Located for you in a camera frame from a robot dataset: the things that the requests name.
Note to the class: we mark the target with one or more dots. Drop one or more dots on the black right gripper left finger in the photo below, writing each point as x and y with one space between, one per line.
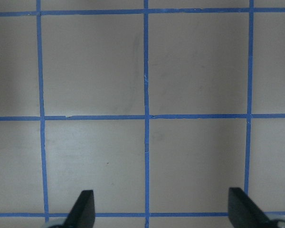
82 214

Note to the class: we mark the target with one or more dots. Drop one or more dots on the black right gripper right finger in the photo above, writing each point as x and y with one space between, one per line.
244 213

